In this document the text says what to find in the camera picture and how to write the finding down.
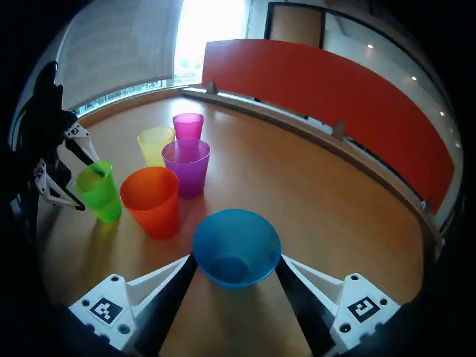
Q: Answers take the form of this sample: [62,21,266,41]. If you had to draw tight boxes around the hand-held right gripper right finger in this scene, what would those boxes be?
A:
[274,254,402,357]

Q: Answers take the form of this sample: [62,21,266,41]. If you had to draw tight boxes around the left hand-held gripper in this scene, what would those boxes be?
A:
[10,61,106,212]

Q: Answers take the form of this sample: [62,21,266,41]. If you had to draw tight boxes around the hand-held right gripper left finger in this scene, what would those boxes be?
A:
[68,252,199,357]

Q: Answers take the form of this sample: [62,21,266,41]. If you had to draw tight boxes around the green plastic cup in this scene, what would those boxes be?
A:
[75,160,123,224]

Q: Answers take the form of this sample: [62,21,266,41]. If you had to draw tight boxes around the blue plastic cup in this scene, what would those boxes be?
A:
[192,209,282,291]

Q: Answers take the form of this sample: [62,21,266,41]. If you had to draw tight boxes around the yellow plastic cup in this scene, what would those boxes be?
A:
[137,126,176,168]

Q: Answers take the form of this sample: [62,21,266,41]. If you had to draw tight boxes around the orange plastic cup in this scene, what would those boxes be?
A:
[120,166,181,241]

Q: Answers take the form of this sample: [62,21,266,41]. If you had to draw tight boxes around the purple plastic cup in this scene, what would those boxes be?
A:
[161,138,212,200]

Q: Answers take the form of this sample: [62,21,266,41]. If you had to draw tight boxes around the pink plastic cup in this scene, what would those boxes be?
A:
[173,112,205,141]

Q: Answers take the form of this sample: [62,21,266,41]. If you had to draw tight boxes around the red desk screen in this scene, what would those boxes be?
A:
[180,39,456,246]

